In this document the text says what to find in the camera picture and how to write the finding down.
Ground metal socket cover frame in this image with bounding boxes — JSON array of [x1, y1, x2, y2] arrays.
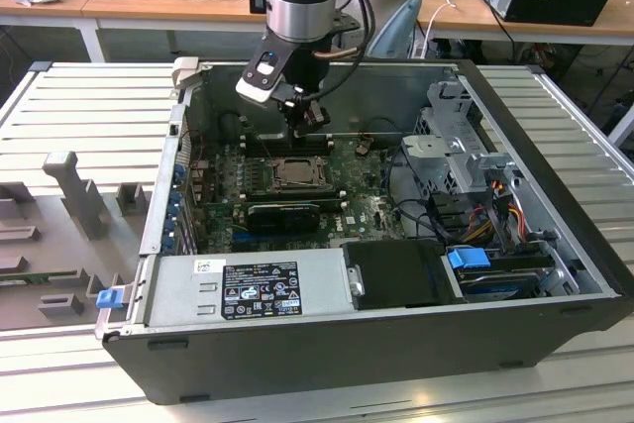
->
[[269, 157, 330, 191]]

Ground black plastic shroud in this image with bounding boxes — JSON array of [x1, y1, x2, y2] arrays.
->
[[343, 239, 467, 311]]

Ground black looped wire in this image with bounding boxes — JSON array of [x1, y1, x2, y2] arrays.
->
[[388, 144, 447, 241]]

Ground white cable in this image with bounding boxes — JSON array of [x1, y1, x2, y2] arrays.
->
[[422, 0, 458, 51]]

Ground grey case release latch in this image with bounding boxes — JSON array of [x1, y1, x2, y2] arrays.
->
[[170, 56, 201, 93]]

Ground pale blue teach pendant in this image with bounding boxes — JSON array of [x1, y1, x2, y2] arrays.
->
[[370, 0, 424, 60]]

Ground orange and yellow wire bundle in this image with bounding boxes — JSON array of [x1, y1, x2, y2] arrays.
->
[[465, 192, 527, 242]]

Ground black graphics card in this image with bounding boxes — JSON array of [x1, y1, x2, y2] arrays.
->
[[246, 202, 321, 234]]

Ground silver power supply unit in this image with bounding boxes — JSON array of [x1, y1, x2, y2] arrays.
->
[[146, 248, 359, 328]]

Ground blue plastic latch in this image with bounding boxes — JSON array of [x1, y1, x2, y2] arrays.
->
[[96, 288, 123, 311]]

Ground black open PC case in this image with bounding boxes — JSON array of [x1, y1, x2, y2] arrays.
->
[[93, 56, 634, 407]]

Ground silver metal drive cage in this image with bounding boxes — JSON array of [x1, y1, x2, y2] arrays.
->
[[400, 79, 526, 196]]

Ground small square silver CPU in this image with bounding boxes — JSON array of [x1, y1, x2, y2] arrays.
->
[[275, 159, 319, 184]]

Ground grey parts rack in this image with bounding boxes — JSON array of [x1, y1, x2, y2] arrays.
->
[[0, 150, 155, 333]]

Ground CPU socket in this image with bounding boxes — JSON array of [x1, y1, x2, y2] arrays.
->
[[266, 155, 332, 193]]

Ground hard disk in blue carrier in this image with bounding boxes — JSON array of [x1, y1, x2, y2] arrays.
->
[[445, 247, 544, 303]]

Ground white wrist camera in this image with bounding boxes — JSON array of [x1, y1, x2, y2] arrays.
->
[[235, 49, 292, 103]]

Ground green motherboard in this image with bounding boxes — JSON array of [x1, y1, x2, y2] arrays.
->
[[190, 138, 412, 254]]

